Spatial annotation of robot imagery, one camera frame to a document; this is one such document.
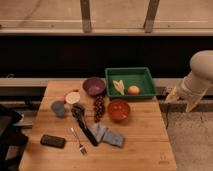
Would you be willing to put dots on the red yellow apple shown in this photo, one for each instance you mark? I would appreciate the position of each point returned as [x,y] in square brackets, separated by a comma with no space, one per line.
[133,90]

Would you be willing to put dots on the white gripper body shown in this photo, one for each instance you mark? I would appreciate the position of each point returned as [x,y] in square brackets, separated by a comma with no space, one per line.
[193,87]

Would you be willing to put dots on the orange red bowl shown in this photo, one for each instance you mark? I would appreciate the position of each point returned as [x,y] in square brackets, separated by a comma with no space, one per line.
[118,110]

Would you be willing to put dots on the black phone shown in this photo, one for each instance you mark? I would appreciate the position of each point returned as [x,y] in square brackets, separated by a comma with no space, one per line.
[52,141]

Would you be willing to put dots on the purple bowl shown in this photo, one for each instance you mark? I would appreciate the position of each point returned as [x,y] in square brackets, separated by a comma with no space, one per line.
[94,86]

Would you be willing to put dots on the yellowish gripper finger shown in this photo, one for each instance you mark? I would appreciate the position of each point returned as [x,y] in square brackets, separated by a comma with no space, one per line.
[191,104]
[172,96]

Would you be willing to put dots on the white round lid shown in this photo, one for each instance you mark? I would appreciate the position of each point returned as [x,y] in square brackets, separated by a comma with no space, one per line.
[72,97]

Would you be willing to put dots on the black chair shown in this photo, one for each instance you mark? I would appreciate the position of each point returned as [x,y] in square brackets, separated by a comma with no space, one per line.
[9,136]

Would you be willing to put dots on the blue grey plastic cup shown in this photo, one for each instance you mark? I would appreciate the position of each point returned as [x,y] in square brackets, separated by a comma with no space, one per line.
[58,108]

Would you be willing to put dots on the green plastic tray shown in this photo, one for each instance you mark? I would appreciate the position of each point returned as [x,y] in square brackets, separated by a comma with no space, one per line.
[139,76]

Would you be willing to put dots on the bunch of dark grapes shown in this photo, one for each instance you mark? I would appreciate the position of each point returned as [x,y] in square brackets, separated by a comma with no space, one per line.
[99,108]

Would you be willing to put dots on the blue grey folded cloth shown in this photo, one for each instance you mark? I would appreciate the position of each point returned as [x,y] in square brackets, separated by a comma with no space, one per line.
[103,134]

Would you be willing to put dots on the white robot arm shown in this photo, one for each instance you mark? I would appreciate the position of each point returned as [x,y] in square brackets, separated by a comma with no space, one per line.
[201,64]

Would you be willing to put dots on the black handled kitchen tool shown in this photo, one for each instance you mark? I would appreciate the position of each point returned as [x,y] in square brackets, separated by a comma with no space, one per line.
[78,112]

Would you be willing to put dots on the yellow banana peel toy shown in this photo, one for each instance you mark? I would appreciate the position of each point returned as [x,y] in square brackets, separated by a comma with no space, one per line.
[119,86]

